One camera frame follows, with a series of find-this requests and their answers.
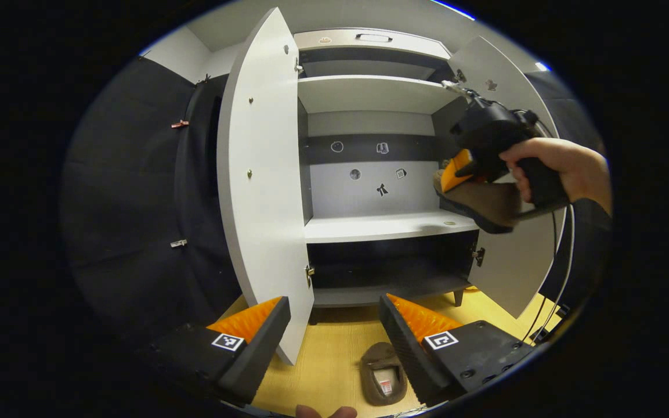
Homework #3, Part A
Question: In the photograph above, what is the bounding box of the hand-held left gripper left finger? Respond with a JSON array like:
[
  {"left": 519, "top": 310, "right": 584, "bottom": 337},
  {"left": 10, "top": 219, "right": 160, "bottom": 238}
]
[{"left": 149, "top": 296, "right": 292, "bottom": 407}]

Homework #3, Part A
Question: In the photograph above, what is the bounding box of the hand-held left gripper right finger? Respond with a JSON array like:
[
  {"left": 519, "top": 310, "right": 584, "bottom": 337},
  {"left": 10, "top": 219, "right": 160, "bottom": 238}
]
[{"left": 378, "top": 293, "right": 544, "bottom": 407}]

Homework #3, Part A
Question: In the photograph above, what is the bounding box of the brown fluffy shoe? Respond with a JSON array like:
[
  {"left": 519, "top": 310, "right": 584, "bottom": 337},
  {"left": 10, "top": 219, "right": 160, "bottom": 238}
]
[
  {"left": 433, "top": 168, "right": 523, "bottom": 235},
  {"left": 360, "top": 343, "right": 407, "bottom": 406}
]

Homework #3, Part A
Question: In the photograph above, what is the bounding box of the white shoe cabinet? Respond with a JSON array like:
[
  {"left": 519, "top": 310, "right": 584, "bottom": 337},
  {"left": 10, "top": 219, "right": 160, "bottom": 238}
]
[{"left": 216, "top": 7, "right": 564, "bottom": 366}]

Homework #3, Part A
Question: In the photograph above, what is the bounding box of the white shoe cabinet door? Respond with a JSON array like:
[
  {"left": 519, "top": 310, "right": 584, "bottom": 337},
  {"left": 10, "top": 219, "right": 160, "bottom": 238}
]
[
  {"left": 216, "top": 7, "right": 316, "bottom": 366},
  {"left": 447, "top": 36, "right": 564, "bottom": 319}
]

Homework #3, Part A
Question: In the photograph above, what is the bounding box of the white cabinet drawer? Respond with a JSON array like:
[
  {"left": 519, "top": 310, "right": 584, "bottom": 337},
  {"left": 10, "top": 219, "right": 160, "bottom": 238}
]
[{"left": 294, "top": 29, "right": 452, "bottom": 60}]

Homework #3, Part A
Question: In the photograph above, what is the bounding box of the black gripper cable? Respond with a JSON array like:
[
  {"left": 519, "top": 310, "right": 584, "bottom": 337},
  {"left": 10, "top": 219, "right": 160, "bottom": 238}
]
[{"left": 520, "top": 209, "right": 559, "bottom": 346}]

